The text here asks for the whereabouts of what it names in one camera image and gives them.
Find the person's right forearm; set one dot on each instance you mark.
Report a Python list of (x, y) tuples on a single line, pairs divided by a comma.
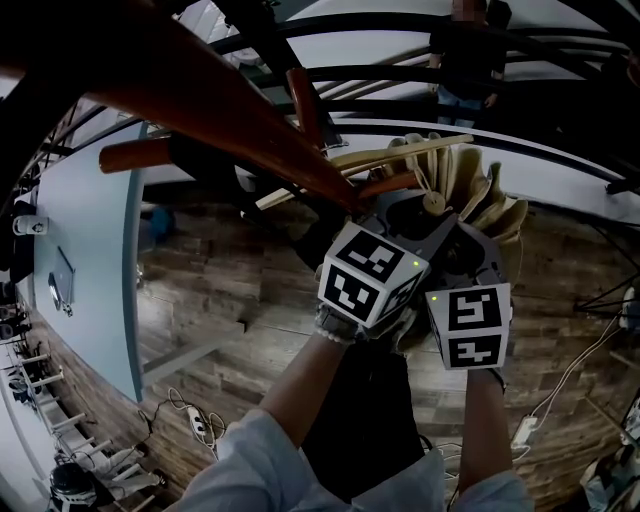
[(485, 430)]

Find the light wooden hanger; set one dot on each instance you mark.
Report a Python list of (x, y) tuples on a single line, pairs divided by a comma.
[(360, 159)]

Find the person's light blue shirt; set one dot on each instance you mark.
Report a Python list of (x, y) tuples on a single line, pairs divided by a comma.
[(250, 470)]

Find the person's black trousers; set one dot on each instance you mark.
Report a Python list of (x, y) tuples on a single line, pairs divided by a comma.
[(365, 425)]

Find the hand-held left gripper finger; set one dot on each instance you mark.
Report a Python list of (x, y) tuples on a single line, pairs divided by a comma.
[(440, 235), (385, 205)]

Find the black helmet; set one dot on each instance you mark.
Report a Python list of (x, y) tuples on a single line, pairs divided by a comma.
[(72, 482)]

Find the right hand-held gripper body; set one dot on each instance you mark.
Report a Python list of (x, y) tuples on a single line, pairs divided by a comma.
[(472, 325)]

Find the person's left forearm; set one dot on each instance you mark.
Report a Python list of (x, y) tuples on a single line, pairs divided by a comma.
[(305, 390)]

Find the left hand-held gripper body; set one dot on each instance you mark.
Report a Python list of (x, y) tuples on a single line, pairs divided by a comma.
[(370, 272)]

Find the black curved metal railing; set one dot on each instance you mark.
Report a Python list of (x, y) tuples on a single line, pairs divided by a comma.
[(270, 35)]

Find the silver laptop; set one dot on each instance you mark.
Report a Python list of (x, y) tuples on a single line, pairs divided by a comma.
[(65, 275)]

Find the white mug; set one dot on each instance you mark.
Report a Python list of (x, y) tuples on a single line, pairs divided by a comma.
[(32, 225)]

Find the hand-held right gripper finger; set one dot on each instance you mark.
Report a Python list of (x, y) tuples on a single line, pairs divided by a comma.
[(492, 252)]

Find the light blue table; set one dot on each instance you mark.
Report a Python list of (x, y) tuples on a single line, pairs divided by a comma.
[(95, 225)]

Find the brown wooden coat rack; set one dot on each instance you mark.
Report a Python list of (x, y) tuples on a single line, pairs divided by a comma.
[(200, 100)]

